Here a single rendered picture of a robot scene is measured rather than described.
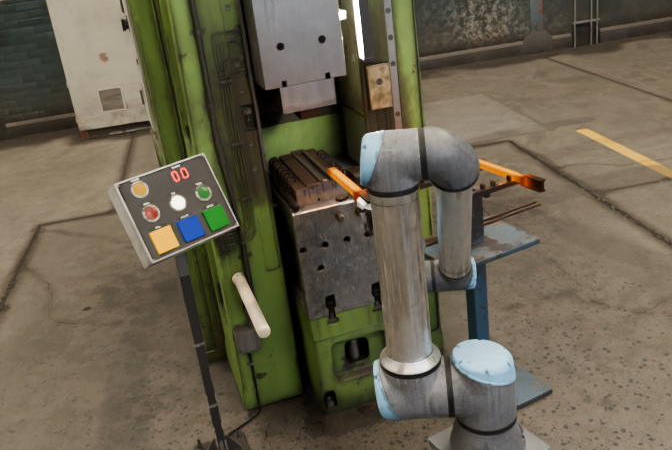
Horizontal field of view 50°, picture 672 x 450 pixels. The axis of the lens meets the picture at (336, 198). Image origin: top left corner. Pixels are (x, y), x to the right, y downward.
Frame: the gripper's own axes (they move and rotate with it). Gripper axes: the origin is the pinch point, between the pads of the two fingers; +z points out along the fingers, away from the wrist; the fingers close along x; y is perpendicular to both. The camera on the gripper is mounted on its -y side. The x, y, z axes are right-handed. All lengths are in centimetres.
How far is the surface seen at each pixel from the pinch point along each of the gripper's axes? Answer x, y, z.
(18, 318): -146, 112, 199
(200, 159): -44, -11, 37
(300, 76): -5, -32, 42
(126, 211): -71, -4, 21
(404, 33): 42, -37, 57
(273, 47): -13, -43, 43
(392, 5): 37, -49, 57
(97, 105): -88, 84, 586
